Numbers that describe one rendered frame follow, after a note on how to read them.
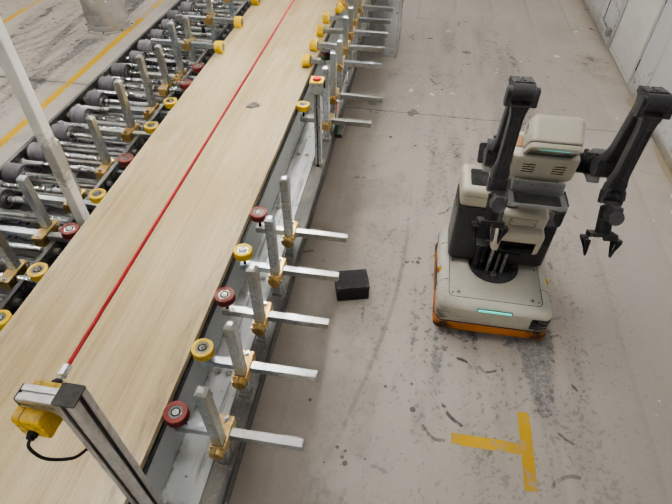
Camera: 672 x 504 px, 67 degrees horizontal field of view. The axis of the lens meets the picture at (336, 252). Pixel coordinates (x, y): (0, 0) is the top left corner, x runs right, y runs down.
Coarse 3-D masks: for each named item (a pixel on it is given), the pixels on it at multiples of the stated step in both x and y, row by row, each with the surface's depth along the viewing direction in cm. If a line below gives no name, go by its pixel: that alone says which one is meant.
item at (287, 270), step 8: (240, 264) 220; (256, 264) 220; (264, 264) 220; (264, 272) 221; (288, 272) 218; (296, 272) 218; (304, 272) 217; (312, 272) 217; (320, 272) 217; (328, 272) 217; (336, 272) 217; (328, 280) 218; (336, 280) 217
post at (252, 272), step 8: (248, 264) 179; (248, 272) 177; (256, 272) 178; (248, 280) 180; (256, 280) 179; (256, 288) 183; (256, 296) 186; (256, 304) 189; (256, 312) 193; (264, 312) 197; (256, 320) 197; (264, 336) 204
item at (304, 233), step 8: (264, 232) 239; (280, 232) 237; (296, 232) 236; (304, 232) 236; (312, 232) 236; (320, 232) 236; (328, 232) 236; (328, 240) 236; (336, 240) 235; (344, 240) 234
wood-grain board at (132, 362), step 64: (320, 0) 424; (256, 64) 339; (192, 128) 283; (256, 128) 283; (128, 192) 242; (192, 192) 243; (256, 192) 243; (64, 256) 212; (128, 256) 212; (192, 256) 213; (64, 320) 189; (128, 320) 189; (192, 320) 189; (0, 384) 170; (128, 384) 170; (0, 448) 155; (64, 448) 155; (128, 448) 155
